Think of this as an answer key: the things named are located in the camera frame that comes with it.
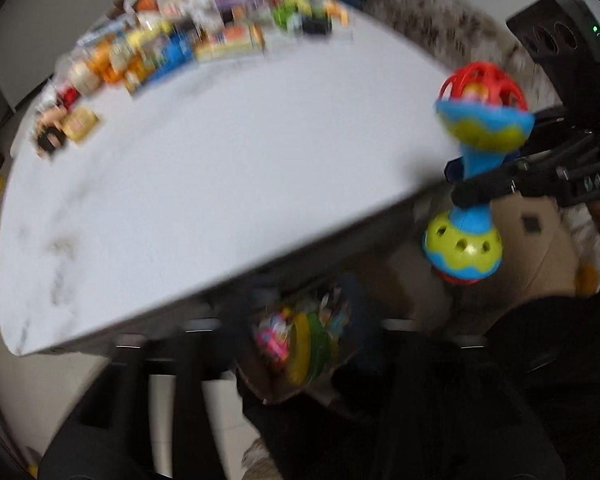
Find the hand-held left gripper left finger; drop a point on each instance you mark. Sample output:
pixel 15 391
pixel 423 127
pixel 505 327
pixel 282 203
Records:
pixel 190 355

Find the beige quilted floor cushion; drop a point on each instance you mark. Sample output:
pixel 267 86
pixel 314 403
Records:
pixel 260 462

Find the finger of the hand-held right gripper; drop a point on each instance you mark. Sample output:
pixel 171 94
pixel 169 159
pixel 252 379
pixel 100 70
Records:
pixel 530 185
pixel 555 135

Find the pile of colourful small toys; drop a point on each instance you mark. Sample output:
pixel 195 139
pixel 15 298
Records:
pixel 180 40

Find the floral covered sofa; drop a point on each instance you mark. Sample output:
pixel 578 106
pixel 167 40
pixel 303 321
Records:
pixel 430 25

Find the colourful plastic baby rattle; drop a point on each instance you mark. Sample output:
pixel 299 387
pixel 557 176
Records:
pixel 480 125

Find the cardboard box of toys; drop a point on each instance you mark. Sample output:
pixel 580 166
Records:
pixel 300 340

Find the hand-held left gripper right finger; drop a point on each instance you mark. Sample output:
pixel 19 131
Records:
pixel 410 360

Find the person's black trousers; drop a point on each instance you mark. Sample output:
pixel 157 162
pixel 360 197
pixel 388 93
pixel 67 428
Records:
pixel 455 410

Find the small orange object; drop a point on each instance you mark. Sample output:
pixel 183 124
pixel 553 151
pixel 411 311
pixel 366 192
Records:
pixel 587 279

